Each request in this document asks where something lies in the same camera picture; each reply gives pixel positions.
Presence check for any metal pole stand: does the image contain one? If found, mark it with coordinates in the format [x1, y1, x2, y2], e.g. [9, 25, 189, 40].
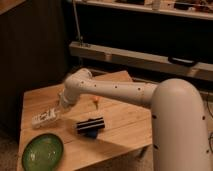
[72, 0, 86, 68]

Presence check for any black handle on rail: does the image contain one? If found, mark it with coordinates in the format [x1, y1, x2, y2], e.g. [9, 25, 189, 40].
[168, 57, 198, 67]

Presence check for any white plastic bottle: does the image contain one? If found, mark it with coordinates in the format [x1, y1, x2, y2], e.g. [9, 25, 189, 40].
[31, 108, 61, 129]

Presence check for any blue sponge piece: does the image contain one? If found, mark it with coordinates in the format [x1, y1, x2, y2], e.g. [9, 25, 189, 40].
[84, 130, 98, 139]

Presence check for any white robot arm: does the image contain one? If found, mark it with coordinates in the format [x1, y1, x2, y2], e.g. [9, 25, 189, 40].
[60, 68, 212, 171]

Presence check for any white wooden rail shelf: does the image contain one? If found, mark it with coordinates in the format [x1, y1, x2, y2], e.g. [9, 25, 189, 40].
[69, 41, 213, 81]

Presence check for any wooden low table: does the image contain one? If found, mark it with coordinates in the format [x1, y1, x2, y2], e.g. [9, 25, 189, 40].
[16, 70, 166, 171]

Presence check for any orange carrot toy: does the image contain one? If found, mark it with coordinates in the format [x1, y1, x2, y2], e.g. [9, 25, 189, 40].
[93, 96, 100, 110]

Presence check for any green glass bowl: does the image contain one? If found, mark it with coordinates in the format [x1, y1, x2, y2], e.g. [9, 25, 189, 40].
[21, 133, 64, 171]

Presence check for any black striped eraser block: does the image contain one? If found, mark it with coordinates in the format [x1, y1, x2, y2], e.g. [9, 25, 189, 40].
[76, 117, 105, 134]

